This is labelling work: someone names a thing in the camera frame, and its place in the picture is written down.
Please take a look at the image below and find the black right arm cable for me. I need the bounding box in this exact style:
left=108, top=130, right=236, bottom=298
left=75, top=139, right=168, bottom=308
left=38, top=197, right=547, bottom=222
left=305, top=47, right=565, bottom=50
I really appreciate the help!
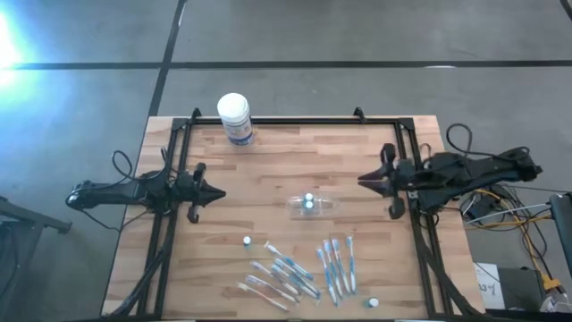
left=445, top=123, right=533, bottom=162

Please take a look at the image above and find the orange white toothbrush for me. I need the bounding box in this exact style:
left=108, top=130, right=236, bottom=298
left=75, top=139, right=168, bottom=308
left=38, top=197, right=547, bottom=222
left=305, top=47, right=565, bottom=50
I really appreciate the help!
left=236, top=282, right=290, bottom=312

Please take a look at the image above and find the yellow cable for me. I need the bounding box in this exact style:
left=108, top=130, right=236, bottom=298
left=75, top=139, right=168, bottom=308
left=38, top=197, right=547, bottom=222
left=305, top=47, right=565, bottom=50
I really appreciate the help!
left=473, top=187, right=559, bottom=290

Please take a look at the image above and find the white wipes canister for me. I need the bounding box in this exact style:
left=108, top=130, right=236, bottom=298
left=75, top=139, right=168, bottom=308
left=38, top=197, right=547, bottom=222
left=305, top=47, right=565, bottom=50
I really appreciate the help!
left=216, top=91, right=255, bottom=147

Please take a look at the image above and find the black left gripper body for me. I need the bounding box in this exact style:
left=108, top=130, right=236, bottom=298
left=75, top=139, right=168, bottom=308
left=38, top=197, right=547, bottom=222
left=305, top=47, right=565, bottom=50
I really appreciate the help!
left=173, top=162, right=209, bottom=225

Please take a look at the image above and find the purple white toothbrush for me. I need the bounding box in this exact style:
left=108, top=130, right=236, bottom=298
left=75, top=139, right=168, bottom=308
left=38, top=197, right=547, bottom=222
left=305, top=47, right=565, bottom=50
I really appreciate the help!
left=248, top=260, right=300, bottom=296
left=243, top=275, right=300, bottom=305

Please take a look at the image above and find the black side table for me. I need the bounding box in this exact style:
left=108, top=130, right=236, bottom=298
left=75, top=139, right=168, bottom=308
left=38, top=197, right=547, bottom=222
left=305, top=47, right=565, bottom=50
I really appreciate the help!
left=0, top=196, right=72, bottom=322

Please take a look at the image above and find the black equipment stand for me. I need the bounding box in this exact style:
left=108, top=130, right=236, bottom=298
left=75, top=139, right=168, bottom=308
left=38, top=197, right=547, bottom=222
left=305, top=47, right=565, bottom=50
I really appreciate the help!
left=549, top=191, right=572, bottom=278

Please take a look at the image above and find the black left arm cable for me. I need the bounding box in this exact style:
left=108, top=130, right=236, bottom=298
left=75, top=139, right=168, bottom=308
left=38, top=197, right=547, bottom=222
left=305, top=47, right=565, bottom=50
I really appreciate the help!
left=111, top=147, right=180, bottom=189

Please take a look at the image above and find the dark grey box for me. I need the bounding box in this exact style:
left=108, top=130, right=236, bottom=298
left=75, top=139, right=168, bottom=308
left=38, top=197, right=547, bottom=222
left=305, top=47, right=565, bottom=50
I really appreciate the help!
left=498, top=267, right=547, bottom=312

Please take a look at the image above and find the black power adapter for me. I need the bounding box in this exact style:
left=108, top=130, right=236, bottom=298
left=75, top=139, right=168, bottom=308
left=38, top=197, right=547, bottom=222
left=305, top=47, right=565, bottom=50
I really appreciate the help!
left=464, top=195, right=498, bottom=221

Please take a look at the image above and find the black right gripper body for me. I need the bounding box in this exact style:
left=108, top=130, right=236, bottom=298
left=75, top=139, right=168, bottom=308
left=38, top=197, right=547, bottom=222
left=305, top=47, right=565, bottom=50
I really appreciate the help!
left=379, top=142, right=419, bottom=221

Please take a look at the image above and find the white paper sheet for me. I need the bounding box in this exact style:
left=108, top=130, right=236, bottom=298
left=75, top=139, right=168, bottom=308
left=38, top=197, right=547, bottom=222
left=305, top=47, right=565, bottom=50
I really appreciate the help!
left=472, top=261, right=506, bottom=310

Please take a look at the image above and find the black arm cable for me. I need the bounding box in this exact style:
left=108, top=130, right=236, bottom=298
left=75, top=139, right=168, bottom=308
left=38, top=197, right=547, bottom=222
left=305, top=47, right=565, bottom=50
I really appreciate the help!
left=111, top=147, right=180, bottom=189
left=445, top=123, right=533, bottom=162

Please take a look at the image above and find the white cable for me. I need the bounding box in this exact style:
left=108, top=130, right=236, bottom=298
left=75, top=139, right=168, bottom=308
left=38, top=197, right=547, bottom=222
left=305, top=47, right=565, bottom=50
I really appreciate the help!
left=463, top=203, right=551, bottom=225

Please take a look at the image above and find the black aluminium table frame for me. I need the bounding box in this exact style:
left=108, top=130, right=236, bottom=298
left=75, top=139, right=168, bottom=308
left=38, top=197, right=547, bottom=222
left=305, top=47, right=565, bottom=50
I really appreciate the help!
left=105, top=106, right=488, bottom=321

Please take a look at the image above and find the clear acrylic organizer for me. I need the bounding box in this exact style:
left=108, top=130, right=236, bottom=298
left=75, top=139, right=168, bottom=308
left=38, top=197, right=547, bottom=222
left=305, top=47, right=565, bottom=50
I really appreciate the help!
left=285, top=191, right=341, bottom=220

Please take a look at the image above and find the thin black base cable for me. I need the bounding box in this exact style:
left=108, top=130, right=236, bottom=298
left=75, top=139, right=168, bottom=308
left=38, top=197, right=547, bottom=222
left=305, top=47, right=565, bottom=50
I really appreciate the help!
left=80, top=206, right=151, bottom=233

